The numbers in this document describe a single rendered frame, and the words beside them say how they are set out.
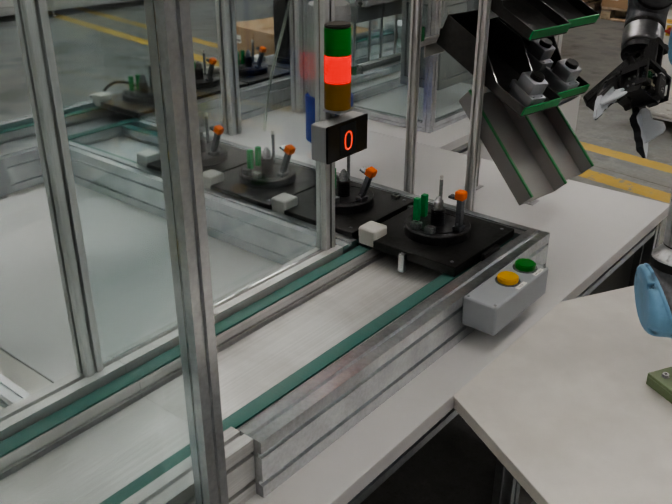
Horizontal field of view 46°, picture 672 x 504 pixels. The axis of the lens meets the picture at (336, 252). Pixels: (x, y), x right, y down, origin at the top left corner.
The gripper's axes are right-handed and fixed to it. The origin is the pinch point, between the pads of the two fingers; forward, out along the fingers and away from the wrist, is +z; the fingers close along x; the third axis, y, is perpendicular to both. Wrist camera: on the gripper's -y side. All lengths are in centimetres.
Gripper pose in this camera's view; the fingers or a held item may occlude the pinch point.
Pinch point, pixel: (616, 141)
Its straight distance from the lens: 157.3
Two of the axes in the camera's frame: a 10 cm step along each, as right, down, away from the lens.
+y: 5.7, -1.5, -8.1
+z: -2.7, 9.0, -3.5
